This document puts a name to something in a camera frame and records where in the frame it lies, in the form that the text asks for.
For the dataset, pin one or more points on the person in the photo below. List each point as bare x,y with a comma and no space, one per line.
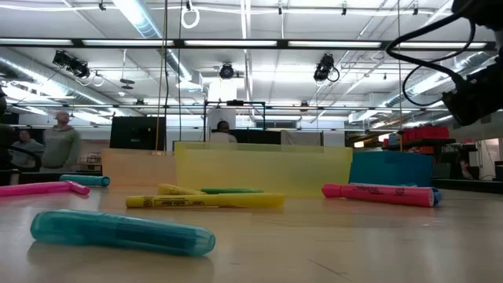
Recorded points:
25,151
61,145
223,135

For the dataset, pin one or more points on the green highlighter marker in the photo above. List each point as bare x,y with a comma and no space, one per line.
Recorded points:
232,191

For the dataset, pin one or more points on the pink highlighter marker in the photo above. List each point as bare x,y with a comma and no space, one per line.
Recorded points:
377,194
39,188

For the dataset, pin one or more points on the red storage bins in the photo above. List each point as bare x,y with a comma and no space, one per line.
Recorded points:
426,133

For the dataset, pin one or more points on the black overhead light bar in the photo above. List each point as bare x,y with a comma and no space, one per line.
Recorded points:
76,42

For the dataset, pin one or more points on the blue plastic bin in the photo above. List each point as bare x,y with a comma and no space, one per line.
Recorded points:
393,169

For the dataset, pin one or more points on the black monitor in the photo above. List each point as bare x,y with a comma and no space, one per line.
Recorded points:
137,133

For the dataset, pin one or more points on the black storage shelf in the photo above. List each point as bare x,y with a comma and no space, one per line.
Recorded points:
424,140

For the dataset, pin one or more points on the black ceiling-mounted camera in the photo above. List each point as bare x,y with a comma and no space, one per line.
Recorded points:
323,68
226,71
72,65

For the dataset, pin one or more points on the yellow translucent plastic bin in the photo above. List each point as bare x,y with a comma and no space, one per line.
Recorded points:
267,169

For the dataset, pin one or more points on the blue highlighter marker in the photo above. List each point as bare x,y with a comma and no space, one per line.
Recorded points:
437,196
118,232
86,180

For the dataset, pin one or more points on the orange translucent plastic bin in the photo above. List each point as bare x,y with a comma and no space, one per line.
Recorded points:
137,169

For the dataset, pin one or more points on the yellow highlighter marker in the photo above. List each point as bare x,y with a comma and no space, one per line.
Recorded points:
173,189
196,201

